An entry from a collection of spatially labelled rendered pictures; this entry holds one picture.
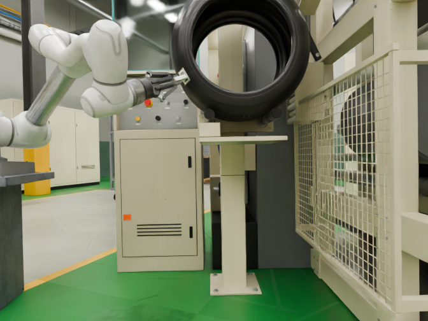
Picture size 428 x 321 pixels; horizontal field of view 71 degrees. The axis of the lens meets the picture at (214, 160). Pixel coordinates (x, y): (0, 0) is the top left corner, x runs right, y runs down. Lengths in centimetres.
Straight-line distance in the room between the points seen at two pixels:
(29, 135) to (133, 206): 70
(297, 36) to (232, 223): 96
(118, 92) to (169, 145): 95
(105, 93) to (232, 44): 91
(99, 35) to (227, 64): 89
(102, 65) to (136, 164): 107
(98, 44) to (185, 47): 45
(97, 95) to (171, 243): 122
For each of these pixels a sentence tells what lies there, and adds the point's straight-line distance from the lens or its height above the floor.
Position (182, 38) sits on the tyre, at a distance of 132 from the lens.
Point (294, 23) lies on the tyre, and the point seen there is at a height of 126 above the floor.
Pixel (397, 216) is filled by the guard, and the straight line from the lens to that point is 89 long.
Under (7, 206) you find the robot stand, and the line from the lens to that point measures 186.
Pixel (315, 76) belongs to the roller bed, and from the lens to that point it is 169.
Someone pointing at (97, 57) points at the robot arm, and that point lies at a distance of 97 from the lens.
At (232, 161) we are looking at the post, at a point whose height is 69.
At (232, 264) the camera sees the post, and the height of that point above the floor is 14.
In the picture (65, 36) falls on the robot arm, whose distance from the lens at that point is 153.
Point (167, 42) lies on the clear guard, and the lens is 207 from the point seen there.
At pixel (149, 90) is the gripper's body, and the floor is 96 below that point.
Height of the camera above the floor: 72
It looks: 1 degrees down
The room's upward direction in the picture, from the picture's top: 1 degrees counter-clockwise
